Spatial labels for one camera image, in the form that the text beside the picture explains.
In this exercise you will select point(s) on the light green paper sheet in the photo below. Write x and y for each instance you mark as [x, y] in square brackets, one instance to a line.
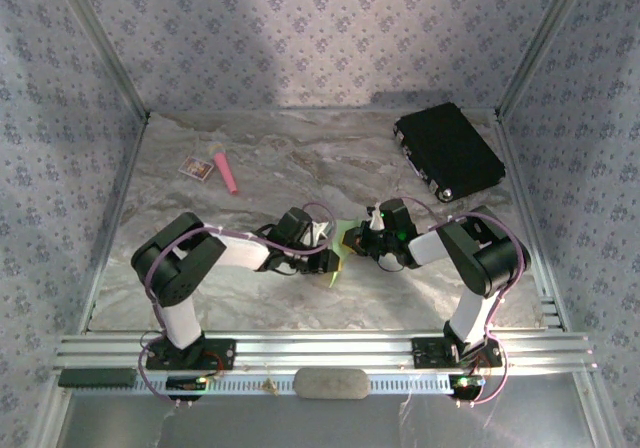
[345, 225]

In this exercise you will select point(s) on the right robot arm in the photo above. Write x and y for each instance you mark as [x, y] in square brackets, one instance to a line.
[470, 318]

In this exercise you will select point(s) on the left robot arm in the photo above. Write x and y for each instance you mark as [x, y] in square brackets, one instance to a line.
[180, 323]

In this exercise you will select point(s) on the black ribbed hard case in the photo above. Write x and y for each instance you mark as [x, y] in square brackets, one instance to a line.
[450, 148]

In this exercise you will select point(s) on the pink toy microphone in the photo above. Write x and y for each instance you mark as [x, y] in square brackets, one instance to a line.
[226, 170]

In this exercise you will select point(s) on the grey oval stone pad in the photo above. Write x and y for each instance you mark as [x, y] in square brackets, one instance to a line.
[332, 384]

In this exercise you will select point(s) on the small card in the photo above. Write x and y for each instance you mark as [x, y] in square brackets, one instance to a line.
[196, 168]

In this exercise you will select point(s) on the small circuit board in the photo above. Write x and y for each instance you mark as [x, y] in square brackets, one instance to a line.
[467, 381]
[185, 383]

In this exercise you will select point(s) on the black flat bar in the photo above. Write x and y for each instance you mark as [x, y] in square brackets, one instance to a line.
[97, 377]

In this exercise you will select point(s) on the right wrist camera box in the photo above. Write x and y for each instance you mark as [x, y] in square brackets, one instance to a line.
[397, 218]

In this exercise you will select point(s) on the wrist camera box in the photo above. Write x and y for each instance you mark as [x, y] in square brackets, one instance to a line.
[397, 218]
[295, 223]

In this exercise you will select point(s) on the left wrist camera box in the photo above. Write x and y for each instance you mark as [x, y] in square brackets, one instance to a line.
[295, 223]

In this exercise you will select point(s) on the aluminium mounting rail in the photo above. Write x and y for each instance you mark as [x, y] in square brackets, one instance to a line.
[325, 350]

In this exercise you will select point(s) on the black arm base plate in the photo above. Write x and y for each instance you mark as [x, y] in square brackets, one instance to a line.
[427, 353]
[220, 355]

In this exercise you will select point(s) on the aluminium side rail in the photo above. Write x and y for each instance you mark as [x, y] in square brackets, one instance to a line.
[112, 228]
[522, 193]

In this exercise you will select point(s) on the aluminium frame post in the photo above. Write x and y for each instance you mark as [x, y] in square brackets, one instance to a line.
[100, 38]
[545, 38]

